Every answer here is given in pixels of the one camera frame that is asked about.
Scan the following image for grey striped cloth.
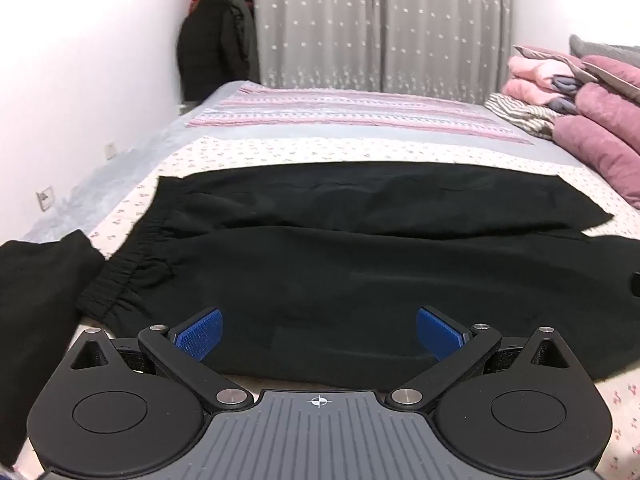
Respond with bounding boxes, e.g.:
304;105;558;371
484;91;566;141

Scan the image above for grey blue bed cover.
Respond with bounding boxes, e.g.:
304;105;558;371
20;80;601;246

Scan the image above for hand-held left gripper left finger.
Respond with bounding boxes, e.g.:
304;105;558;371
70;307;256;411

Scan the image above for grey star print curtain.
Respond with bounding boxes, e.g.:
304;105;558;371
250;0;516;106

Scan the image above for pink striped blanket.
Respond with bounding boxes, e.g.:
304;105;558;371
185;82;538;147

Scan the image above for black pants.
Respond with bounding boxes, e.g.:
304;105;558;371
75;161;640;381

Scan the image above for grey folded cloth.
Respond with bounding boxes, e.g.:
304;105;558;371
550;76;582;113

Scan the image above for black hanging coat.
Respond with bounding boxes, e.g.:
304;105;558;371
177;0;261;103

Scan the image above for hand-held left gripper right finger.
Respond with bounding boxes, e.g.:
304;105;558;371
387;306;571;413

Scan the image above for cherry print bed sheet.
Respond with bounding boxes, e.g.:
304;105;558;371
82;132;640;480

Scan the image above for black folded cloth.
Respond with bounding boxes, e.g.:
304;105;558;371
0;229;106;466

